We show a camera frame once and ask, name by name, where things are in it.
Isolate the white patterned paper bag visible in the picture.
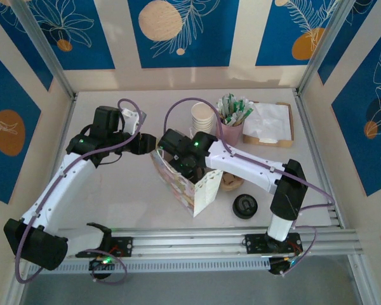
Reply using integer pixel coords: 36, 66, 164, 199
150, 147, 224, 219

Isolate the stack of white paper cups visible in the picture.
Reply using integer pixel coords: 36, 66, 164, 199
190, 102, 215, 136

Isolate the pink cup holder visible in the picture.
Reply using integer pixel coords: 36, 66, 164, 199
215, 114, 244, 147

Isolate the green white sugar sachet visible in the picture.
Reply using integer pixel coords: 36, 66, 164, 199
224, 93, 239, 115
217, 97, 229, 117
237, 107, 255, 124
234, 99, 247, 120

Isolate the stack of black cup lids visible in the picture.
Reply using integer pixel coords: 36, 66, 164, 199
232, 194, 258, 220

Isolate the wooden napkin tray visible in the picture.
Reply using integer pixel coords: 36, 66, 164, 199
243, 101, 295, 149

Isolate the aluminium left side rail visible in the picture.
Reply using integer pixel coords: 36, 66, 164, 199
34, 95, 79, 223

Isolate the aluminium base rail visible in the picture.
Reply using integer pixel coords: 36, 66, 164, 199
14, 222, 366, 266

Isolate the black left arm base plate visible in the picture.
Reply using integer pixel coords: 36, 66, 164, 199
109, 236, 134, 257

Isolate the aluminium left corner post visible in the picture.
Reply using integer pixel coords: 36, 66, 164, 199
9, 0, 77, 100

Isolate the aluminium corner post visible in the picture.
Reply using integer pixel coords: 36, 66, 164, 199
9, 0, 77, 100
297, 0, 353, 96

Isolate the grey slotted cable duct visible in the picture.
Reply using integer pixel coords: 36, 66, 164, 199
27, 257, 271, 274

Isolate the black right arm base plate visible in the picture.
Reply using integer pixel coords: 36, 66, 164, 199
244, 233, 302, 255

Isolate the left controller board with wires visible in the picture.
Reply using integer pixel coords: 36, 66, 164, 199
88, 252, 121, 280

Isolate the controller board with wires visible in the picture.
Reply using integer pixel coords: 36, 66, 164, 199
88, 252, 121, 280
268, 254, 301, 277

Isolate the aluminium right side rail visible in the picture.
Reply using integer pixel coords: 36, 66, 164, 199
294, 91, 345, 228

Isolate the right controller board with wires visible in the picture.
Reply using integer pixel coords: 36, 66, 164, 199
268, 254, 301, 277

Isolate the aluminium right corner post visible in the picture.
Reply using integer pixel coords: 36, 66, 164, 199
297, 0, 353, 96

